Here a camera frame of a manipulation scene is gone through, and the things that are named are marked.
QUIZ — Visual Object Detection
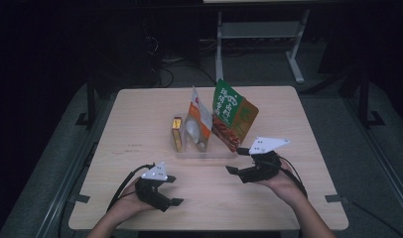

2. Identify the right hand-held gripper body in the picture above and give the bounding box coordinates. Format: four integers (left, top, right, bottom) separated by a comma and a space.
238, 136, 291, 184

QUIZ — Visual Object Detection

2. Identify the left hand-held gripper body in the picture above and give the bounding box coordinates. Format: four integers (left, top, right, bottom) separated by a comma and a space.
134, 161, 174, 213

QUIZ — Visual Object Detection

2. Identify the clear plastic container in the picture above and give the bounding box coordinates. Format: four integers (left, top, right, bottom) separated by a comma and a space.
170, 113, 241, 160

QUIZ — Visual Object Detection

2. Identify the green red snack packet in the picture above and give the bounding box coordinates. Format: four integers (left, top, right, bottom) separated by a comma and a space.
210, 78, 260, 154

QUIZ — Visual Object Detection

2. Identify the small yellow red packet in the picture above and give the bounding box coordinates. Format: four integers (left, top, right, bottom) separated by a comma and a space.
171, 117, 185, 154

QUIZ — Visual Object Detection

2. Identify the white orange snack packet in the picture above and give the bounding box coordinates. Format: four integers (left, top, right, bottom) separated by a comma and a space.
184, 85, 213, 154

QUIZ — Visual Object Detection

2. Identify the person's left hand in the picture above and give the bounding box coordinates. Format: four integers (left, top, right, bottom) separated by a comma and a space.
109, 179, 155, 223

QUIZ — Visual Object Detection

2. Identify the person's right hand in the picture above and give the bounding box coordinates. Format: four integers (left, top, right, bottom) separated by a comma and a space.
259, 160, 309, 206

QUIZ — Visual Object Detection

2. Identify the grey tape strip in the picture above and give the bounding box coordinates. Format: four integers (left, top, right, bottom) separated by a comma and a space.
69, 193, 90, 204
324, 194, 351, 204

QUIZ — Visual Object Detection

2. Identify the black metal stand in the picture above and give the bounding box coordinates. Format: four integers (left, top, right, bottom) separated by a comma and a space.
74, 73, 98, 129
357, 67, 386, 129

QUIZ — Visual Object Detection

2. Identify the white metal stand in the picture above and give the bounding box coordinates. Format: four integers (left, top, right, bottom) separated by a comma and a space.
214, 9, 312, 85

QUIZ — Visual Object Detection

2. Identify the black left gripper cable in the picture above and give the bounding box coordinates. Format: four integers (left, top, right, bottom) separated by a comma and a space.
106, 163, 157, 212

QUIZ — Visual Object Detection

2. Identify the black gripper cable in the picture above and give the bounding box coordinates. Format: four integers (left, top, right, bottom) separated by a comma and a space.
278, 156, 309, 200
106, 163, 157, 212

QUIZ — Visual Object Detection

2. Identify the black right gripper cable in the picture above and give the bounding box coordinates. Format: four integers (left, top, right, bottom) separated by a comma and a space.
278, 156, 309, 200

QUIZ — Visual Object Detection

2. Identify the tangle of floor cables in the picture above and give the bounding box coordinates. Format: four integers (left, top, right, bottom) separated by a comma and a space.
146, 34, 220, 88

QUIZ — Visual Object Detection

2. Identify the black floor cable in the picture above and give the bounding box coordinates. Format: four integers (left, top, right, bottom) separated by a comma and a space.
349, 199, 403, 238

